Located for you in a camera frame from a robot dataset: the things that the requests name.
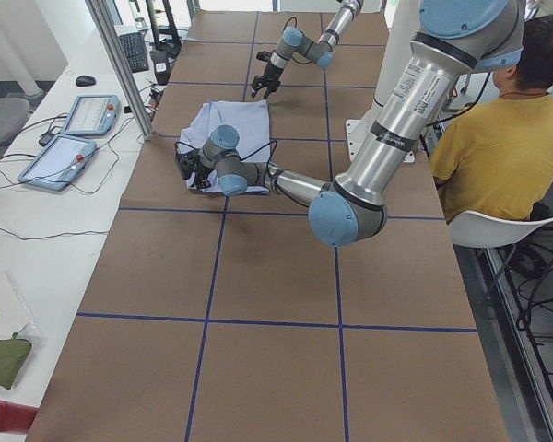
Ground blue striped button shirt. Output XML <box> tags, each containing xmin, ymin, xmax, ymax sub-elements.
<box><xmin>175</xmin><ymin>100</ymin><xmax>272</xmax><ymax>196</ymax></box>

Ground teach pendant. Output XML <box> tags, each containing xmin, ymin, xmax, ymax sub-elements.
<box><xmin>18</xmin><ymin>134</ymin><xmax>97</xmax><ymax>191</ymax></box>
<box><xmin>60</xmin><ymin>95</ymin><xmax>120</xmax><ymax>137</ymax></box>

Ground white chair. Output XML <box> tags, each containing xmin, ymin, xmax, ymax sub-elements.
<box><xmin>447</xmin><ymin>209</ymin><xmax>553</xmax><ymax>300</ymax></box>

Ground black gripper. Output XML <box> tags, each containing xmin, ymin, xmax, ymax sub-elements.
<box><xmin>251</xmin><ymin>51</ymin><xmax>281</xmax><ymax>98</ymax></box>
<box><xmin>175</xmin><ymin>151</ymin><xmax>212</xmax><ymax>190</ymax></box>

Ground black computer mouse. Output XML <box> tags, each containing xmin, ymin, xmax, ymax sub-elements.
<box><xmin>75</xmin><ymin>75</ymin><xmax>97</xmax><ymax>87</ymax></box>

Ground grey office chair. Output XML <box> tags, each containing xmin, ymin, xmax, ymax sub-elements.
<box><xmin>0</xmin><ymin>98</ymin><xmax>30</xmax><ymax>147</ymax></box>

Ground red cylinder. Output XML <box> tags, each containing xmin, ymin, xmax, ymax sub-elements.
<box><xmin>0</xmin><ymin>400</ymin><xmax>38</xmax><ymax>435</ymax></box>

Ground aluminium frame post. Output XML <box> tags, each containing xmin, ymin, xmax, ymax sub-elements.
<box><xmin>85</xmin><ymin>0</ymin><xmax>153</xmax><ymax>141</ymax></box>

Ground black keyboard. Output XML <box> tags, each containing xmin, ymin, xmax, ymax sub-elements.
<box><xmin>118</xmin><ymin>32</ymin><xmax>149</xmax><ymax>73</ymax></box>

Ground upper teach pendant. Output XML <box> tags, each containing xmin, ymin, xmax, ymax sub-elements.
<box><xmin>60</xmin><ymin>95</ymin><xmax>120</xmax><ymax>137</ymax></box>

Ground person in yellow shirt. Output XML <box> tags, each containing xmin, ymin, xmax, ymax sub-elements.
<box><xmin>429</xmin><ymin>14</ymin><xmax>553</xmax><ymax>223</ymax></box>

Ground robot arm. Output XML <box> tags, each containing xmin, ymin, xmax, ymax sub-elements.
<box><xmin>176</xmin><ymin>1</ymin><xmax>524</xmax><ymax>247</ymax></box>
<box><xmin>251</xmin><ymin>0</ymin><xmax>364</xmax><ymax>99</ymax></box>

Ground lower teach pendant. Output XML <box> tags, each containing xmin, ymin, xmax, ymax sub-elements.
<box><xmin>18</xmin><ymin>134</ymin><xmax>97</xmax><ymax>191</ymax></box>

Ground green folded cloth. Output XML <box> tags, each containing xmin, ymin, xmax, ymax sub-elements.
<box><xmin>0</xmin><ymin>338</ymin><xmax>32</xmax><ymax>390</ymax></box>

